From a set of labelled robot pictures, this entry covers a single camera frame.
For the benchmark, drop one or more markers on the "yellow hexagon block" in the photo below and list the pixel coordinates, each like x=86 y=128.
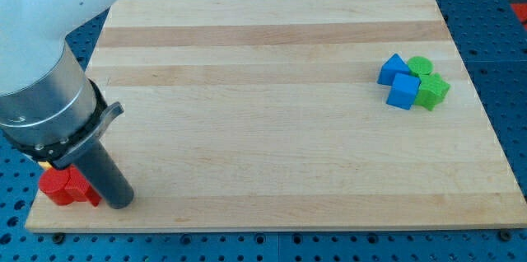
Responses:
x=44 y=165

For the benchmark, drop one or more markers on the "red cylinder block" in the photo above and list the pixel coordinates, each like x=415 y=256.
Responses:
x=53 y=184

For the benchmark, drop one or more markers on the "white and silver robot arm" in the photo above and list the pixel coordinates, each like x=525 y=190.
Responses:
x=50 y=110

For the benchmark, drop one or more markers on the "blue cube block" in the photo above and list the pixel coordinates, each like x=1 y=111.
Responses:
x=403 y=91

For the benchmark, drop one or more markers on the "wooden board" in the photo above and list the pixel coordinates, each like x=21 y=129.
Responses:
x=266 y=115

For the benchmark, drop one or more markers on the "blue triangle block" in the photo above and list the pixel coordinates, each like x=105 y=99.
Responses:
x=393 y=66

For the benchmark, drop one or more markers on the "red star block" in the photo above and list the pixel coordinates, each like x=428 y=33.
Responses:
x=79 y=189

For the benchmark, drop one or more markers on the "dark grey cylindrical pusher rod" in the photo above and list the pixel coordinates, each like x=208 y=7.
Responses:
x=100 y=170

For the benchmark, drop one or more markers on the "green cylinder block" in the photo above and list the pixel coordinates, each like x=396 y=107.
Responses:
x=419 y=65

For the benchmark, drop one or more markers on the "green star block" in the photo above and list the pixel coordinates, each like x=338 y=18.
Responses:
x=432 y=91

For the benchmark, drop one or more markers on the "black flange with grey bracket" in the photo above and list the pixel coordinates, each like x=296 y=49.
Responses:
x=63 y=140

